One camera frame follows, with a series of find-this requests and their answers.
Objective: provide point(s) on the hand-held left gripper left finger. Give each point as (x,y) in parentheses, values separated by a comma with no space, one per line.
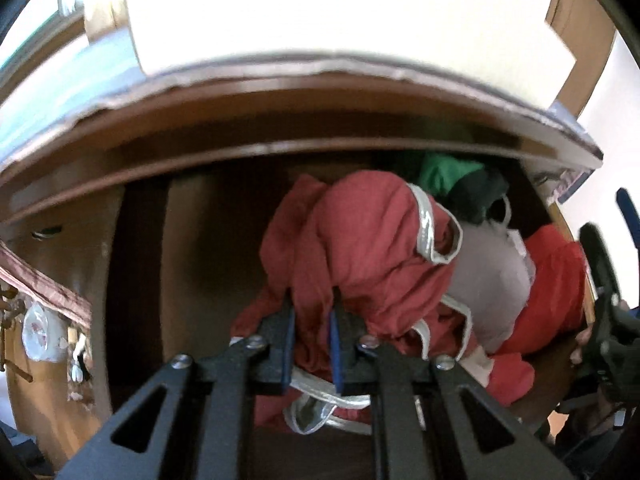
(286,355)

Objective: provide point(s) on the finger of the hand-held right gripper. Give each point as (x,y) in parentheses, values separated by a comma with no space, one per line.
(600,260)
(627,215)

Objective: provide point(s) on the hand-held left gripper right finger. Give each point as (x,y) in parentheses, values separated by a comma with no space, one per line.
(336,355)

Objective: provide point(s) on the bright red underwear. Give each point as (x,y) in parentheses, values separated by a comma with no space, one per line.
(555,280)

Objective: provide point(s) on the grey bra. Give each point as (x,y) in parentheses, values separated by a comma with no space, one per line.
(490,280)

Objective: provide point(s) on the dark red underwear silver trim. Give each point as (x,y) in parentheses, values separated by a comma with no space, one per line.
(360,240)

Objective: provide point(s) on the wooden drawer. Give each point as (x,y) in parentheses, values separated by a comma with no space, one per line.
(200,260)

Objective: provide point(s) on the green and black underwear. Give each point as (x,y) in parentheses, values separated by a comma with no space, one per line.
(445,175)

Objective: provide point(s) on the white cardboard box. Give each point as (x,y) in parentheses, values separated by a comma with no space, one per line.
(300,10)

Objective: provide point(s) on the person's right hand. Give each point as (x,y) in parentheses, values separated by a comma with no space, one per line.
(581,347)

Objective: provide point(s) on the pink patterned cloth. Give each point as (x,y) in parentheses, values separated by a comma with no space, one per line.
(570,185)

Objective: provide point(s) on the brown wooden door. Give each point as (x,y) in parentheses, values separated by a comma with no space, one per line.
(585,35)

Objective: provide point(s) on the dark wooden desk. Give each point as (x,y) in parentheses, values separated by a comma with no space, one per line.
(250,125)

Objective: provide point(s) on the white plastic bag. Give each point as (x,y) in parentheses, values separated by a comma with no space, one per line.
(42,332)

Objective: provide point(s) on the pink striped cloth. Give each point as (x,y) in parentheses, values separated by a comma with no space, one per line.
(45,285)

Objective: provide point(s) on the blue tiled tabletop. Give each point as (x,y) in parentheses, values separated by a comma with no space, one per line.
(50,95)

